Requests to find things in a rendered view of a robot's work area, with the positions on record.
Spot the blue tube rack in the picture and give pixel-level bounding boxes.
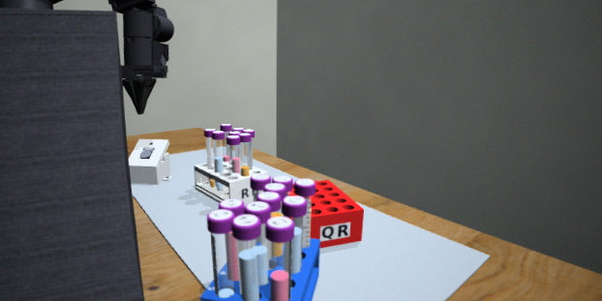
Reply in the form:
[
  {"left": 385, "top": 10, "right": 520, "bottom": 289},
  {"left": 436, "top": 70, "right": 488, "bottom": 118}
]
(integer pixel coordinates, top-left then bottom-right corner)
[{"left": 200, "top": 238, "right": 320, "bottom": 301}]

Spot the pink tube with white and purple cap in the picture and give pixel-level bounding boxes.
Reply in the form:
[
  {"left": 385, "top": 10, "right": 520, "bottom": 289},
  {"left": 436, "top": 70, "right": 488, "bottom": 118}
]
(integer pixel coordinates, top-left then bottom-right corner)
[{"left": 219, "top": 199, "right": 245, "bottom": 282}]

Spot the light grey bench mat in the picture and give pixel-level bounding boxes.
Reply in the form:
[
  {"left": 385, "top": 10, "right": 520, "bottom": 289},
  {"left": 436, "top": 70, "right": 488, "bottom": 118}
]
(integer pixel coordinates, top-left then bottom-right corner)
[{"left": 131, "top": 149, "right": 490, "bottom": 301}]

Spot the white tube rack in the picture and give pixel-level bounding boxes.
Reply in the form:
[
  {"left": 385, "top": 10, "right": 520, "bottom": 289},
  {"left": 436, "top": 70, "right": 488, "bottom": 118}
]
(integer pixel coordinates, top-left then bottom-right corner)
[{"left": 194, "top": 162, "right": 268, "bottom": 205}]

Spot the red tube rack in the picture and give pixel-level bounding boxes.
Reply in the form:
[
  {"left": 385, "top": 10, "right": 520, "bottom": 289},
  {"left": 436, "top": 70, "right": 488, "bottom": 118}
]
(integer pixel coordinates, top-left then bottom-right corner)
[{"left": 311, "top": 180, "right": 364, "bottom": 248}]

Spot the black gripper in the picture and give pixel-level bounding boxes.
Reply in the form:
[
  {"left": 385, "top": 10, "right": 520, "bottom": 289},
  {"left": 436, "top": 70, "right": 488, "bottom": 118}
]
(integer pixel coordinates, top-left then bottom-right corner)
[{"left": 121, "top": 38, "right": 167, "bottom": 114}]

